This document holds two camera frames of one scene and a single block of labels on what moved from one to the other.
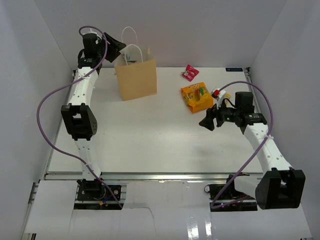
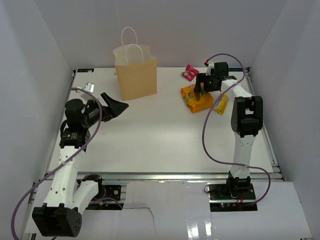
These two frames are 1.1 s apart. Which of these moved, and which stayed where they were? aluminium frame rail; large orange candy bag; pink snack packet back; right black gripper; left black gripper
Moved: right black gripper; left black gripper
Stayed: aluminium frame rail; pink snack packet back; large orange candy bag
